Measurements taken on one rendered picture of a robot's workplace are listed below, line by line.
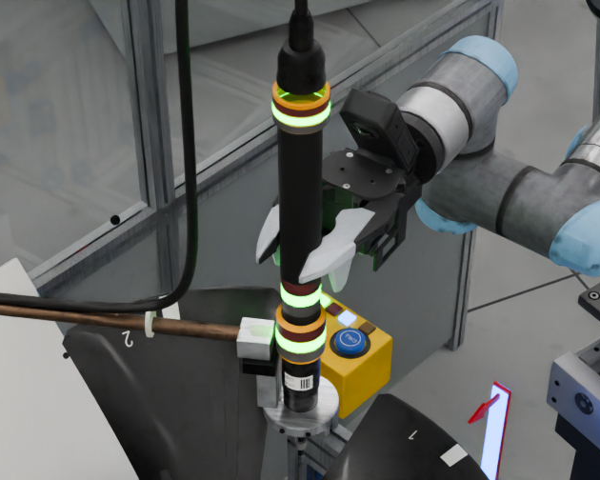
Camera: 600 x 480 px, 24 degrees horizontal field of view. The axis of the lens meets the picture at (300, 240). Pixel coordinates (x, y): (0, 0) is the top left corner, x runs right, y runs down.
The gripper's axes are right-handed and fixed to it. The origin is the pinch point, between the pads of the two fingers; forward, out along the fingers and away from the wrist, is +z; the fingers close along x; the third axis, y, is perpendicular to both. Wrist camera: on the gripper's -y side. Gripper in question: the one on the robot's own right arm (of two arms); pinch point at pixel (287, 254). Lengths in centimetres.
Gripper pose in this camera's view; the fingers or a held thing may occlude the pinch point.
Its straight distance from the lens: 113.1
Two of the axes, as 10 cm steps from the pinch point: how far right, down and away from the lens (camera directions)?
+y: 0.0, 7.3, 6.8
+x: -8.3, -3.8, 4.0
